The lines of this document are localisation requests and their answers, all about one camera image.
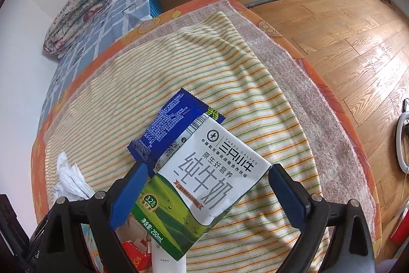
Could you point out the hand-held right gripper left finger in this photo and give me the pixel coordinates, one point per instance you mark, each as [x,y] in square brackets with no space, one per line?
[129,196]

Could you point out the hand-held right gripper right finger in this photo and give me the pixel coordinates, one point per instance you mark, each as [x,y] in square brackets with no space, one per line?
[287,196]

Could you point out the white tissue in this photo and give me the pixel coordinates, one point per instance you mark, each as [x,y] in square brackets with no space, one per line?
[70,177]

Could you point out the white green milk carton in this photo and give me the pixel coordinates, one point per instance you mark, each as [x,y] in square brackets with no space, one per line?
[207,170]

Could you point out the blue snack wrapper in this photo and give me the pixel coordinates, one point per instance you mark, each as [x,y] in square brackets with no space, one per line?
[172,119]

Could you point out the red packet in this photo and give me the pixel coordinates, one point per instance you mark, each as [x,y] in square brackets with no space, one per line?
[134,255]

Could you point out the white paper box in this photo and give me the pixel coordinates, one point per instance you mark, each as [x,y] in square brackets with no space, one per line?
[169,263]

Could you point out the grey pink woven cloth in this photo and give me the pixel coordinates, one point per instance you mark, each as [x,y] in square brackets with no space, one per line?
[303,84]

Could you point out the red plastic object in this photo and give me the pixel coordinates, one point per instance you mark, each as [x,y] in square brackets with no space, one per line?
[403,228]

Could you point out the yellow striped towel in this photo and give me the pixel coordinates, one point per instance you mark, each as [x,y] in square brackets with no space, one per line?
[191,62]

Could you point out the blue checked bed mattress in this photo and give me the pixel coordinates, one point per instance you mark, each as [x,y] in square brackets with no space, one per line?
[105,23]

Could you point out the folded floral quilt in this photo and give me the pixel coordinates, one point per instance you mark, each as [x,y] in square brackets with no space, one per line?
[76,10]

